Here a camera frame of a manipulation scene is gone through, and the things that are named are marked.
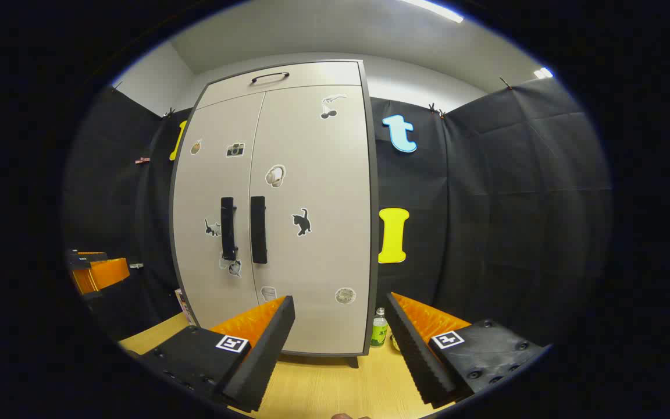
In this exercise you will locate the long ceiling light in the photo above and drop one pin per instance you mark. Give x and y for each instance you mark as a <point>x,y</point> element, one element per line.
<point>434,10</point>

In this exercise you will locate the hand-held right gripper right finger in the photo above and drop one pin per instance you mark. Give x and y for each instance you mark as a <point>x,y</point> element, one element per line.
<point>413,349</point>

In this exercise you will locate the grey double-door shoe cabinet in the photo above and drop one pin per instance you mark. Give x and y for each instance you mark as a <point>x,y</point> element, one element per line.
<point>374,233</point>

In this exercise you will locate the small ceiling light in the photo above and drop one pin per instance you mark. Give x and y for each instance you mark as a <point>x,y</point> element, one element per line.
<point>543,73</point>

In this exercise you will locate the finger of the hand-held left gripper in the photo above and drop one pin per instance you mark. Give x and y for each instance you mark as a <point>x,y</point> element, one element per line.
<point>102,274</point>
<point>88,260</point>

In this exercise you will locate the grey cabinet door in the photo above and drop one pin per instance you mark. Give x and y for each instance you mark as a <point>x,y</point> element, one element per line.
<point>195,198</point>
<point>323,262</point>

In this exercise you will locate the green plastic bottle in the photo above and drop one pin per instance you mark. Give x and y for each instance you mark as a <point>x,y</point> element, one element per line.
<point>379,331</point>

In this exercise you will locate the grey cabinet drawer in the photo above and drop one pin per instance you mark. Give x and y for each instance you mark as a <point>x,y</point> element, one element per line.
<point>323,74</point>

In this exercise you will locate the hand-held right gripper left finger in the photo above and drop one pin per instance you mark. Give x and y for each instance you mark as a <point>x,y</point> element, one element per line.
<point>268,343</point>

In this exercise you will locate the black backdrop cloth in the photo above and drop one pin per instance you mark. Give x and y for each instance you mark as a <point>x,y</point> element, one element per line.
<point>515,203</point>

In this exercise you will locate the white book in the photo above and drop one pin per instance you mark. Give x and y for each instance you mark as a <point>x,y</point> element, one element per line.
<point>185,305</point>

